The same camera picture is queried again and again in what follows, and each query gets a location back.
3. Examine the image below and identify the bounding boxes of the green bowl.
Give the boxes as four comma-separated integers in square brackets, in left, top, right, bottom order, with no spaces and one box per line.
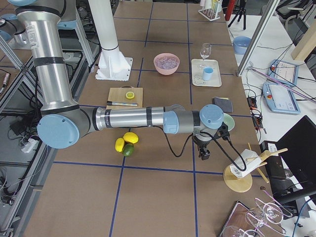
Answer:
[223,113,235,131]

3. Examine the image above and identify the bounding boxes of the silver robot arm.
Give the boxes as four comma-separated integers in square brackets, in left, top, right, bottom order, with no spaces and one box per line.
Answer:
[12,0,230,160]

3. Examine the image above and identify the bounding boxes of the blue tub bowl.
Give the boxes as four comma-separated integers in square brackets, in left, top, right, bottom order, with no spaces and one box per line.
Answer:
[233,36,252,55]

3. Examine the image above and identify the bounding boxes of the white carton box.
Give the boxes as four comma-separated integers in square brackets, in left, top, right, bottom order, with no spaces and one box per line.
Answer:
[230,149,261,178]

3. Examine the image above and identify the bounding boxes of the black camera tripod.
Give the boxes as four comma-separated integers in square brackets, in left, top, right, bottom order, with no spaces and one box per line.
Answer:
[228,0,247,30]

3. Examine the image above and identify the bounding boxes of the grey folded cloth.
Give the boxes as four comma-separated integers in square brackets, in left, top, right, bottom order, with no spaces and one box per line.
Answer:
[212,97,234,113]

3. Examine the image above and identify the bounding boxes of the wooden cutting board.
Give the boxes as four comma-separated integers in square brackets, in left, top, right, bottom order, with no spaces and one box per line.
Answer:
[107,87,143,109]

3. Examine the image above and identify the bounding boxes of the clear wine glass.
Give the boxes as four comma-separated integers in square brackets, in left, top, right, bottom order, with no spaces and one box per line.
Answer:
[198,43,211,69]

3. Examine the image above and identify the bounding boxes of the lemon half slice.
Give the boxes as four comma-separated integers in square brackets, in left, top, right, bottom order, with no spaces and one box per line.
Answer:
[125,91,135,100]

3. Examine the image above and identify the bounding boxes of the pink bowl of ice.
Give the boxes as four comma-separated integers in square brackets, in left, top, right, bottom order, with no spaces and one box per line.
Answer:
[154,53,180,76]

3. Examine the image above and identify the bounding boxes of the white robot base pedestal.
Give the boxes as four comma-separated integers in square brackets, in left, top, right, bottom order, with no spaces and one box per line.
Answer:
[89,0,133,81]

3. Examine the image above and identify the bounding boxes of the yellow lemon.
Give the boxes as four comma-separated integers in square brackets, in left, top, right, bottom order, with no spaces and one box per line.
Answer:
[115,137,125,153]
[123,132,139,144]

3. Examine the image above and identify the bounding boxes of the cream bear tray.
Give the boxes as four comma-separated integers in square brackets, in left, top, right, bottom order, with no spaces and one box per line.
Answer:
[191,59,222,87]

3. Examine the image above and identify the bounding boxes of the black monitor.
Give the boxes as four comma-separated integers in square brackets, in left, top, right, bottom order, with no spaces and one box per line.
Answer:
[267,116,316,204]

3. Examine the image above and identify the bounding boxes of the green lime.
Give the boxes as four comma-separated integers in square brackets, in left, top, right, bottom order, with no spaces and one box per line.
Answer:
[122,143,134,157]

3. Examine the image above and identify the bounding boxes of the blue teach pendant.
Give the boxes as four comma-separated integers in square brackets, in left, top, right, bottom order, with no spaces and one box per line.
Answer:
[268,59,298,86]
[262,82,301,115]

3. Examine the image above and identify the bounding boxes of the upturned wine glasses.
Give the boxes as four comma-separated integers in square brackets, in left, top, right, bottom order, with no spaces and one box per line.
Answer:
[219,191,293,237]

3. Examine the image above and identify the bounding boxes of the steel cylinder rod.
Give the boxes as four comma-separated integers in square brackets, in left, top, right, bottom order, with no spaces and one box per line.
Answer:
[107,101,138,107]

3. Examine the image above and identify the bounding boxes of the aluminium frame post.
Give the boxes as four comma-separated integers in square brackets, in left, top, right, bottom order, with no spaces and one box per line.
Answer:
[237,0,280,77]

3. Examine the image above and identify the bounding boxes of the blue plastic cup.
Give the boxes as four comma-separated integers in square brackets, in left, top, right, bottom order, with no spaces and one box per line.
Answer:
[202,67,214,81]

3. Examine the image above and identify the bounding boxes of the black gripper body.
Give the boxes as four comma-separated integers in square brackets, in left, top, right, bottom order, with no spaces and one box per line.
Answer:
[193,134,213,160]

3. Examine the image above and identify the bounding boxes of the wooden cup stand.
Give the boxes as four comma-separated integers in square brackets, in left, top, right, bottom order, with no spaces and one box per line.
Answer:
[223,144,288,193]

